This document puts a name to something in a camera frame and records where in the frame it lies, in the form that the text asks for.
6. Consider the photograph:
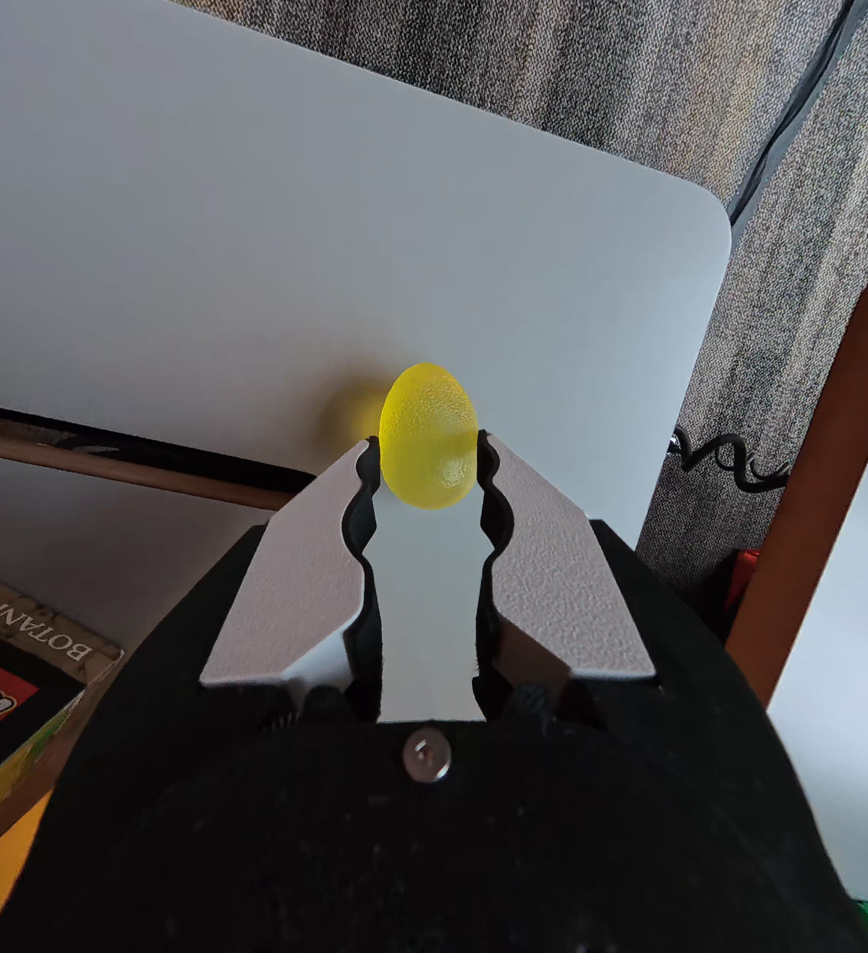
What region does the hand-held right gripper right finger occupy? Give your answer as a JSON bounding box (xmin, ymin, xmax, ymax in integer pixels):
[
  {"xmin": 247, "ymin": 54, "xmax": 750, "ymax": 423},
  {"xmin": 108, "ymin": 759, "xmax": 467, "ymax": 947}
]
[{"xmin": 473, "ymin": 429, "xmax": 660, "ymax": 722}]

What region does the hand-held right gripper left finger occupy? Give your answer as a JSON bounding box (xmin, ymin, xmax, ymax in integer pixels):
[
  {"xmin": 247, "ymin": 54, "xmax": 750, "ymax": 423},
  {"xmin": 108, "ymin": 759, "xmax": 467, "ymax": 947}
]
[{"xmin": 199, "ymin": 438, "xmax": 384, "ymax": 722}]

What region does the yellow egg-shaped grip ball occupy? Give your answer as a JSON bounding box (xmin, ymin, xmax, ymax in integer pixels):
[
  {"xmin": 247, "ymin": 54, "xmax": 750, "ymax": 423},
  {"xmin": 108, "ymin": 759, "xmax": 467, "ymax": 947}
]
[{"xmin": 379, "ymin": 362, "xmax": 479, "ymax": 511}]

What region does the black bamboo-print cardboard box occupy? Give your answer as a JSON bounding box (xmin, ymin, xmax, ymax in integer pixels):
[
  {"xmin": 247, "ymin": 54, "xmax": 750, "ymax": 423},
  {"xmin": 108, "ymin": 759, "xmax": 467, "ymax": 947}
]
[{"xmin": 0, "ymin": 558, "xmax": 126, "ymax": 850}]

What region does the black coiled cable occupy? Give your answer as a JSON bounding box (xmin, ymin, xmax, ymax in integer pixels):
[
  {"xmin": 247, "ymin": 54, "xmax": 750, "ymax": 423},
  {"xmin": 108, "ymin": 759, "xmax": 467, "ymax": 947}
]
[{"xmin": 668, "ymin": 428, "xmax": 792, "ymax": 492}]

